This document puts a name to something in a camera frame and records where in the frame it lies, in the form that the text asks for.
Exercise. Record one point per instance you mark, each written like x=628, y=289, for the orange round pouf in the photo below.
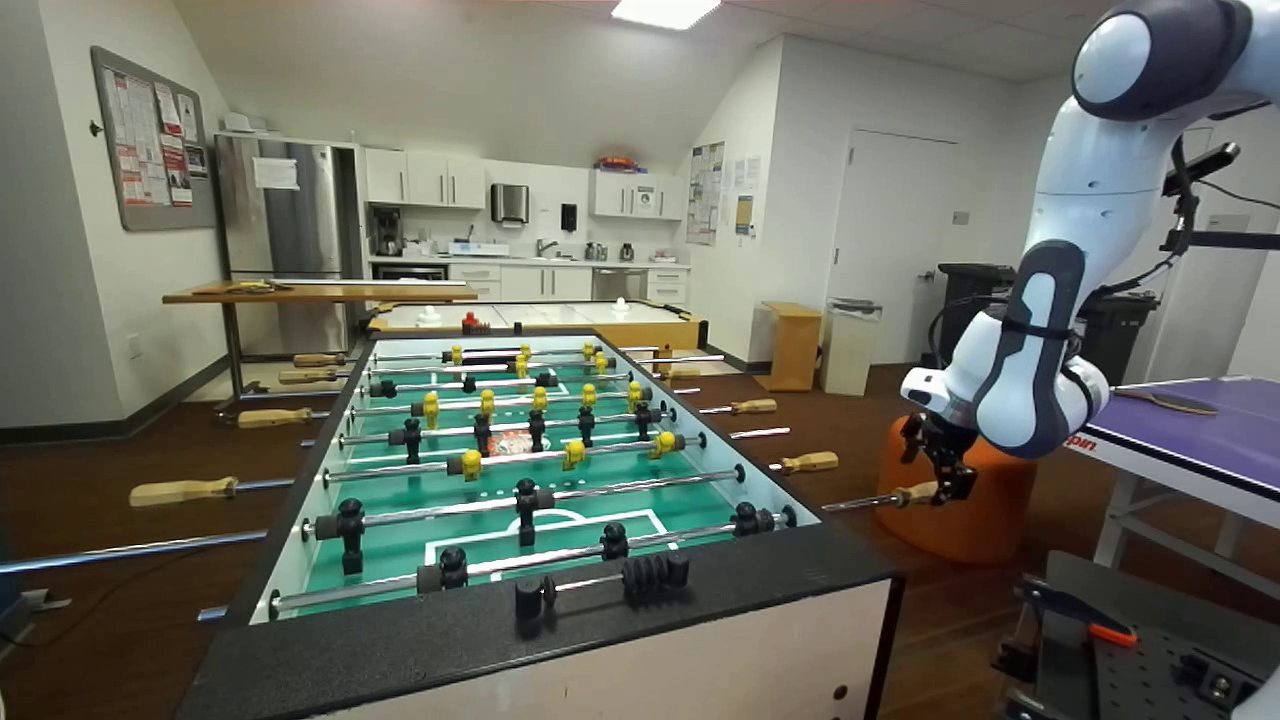
x=981, y=522

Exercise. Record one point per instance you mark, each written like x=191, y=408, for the black two-man foosball rod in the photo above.
x=815, y=461

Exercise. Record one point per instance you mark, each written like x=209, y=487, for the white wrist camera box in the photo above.
x=926, y=388

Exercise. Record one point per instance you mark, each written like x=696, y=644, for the white small wall cabinet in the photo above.
x=638, y=198

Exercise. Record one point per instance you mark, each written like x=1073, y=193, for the white door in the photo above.
x=884, y=203

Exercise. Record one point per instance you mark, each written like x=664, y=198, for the black goalie foosball rod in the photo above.
x=454, y=571

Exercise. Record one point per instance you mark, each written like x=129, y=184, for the ceiling light panel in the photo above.
x=664, y=13

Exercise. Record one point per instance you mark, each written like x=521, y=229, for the steel refrigerator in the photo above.
x=282, y=254

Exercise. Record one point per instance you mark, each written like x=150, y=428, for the red container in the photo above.
x=618, y=167

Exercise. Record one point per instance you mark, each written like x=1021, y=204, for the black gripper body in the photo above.
x=944, y=441

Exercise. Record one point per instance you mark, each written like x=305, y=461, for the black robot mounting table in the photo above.
x=1173, y=607

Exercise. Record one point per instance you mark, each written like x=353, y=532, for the large wall poster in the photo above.
x=705, y=193

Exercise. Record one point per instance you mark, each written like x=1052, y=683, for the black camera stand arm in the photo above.
x=1224, y=241

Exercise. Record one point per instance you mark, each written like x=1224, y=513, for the white paper note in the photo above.
x=277, y=175

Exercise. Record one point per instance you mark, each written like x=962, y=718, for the black stereo camera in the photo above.
x=1204, y=160

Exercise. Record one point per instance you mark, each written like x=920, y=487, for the black three-man foosball rod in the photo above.
x=382, y=388

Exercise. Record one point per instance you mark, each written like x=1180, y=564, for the purple ping pong table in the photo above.
x=1202, y=434

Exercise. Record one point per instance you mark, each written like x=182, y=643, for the white kitchen counter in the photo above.
x=521, y=283

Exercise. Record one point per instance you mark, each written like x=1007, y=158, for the yellow goalie foosball rod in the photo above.
x=316, y=357

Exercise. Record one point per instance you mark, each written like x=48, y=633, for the white-top air hockey table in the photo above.
x=560, y=319

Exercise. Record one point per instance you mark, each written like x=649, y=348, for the wide black trash bin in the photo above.
x=1125, y=332

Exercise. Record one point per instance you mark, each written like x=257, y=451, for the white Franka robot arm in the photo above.
x=1105, y=184

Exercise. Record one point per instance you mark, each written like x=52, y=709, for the black coffee machine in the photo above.
x=386, y=229

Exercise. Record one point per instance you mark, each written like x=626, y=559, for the red air hockey striker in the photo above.
x=470, y=323

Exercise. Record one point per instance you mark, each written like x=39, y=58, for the white double wall cabinet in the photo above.
x=426, y=183

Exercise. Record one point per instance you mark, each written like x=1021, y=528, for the black five-man foosball rod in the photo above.
x=755, y=407

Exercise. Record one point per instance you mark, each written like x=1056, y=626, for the black control box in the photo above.
x=1218, y=677

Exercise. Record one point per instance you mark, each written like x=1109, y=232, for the foosball table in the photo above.
x=602, y=664

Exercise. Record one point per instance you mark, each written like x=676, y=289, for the yellow three-man foosball rod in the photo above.
x=184, y=493

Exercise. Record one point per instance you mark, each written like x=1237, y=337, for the tall black trash bin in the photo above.
x=966, y=286

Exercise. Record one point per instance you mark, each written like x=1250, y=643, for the small wall poster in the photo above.
x=745, y=214

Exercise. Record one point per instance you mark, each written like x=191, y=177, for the dark ping pong paddle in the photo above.
x=1173, y=401

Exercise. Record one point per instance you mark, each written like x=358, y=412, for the wooden high table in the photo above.
x=323, y=289

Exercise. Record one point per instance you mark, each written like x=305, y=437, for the steel paper towel dispenser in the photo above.
x=510, y=204

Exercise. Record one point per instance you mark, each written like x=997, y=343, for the black bead score counter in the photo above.
x=653, y=576

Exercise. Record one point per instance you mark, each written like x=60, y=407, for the white trash bin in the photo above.
x=849, y=354

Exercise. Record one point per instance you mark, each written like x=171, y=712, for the grey bulletin board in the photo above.
x=154, y=143

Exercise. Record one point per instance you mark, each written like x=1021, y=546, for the yellow two-man foosball rod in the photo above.
x=305, y=377

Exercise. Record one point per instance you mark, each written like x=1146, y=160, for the yellow five-man foosball rod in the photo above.
x=274, y=418

